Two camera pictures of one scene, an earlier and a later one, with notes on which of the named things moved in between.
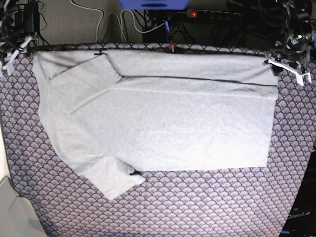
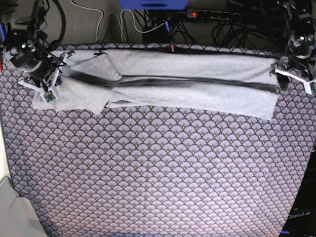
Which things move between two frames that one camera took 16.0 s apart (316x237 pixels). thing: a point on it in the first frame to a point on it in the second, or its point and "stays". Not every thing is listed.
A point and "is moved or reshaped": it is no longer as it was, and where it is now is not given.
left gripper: x=22 y=42 to x=44 y=69
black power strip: x=214 y=15 stays
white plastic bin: x=18 y=218 stays
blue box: x=152 y=5 stays
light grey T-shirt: x=116 y=113 is moved or reshaped
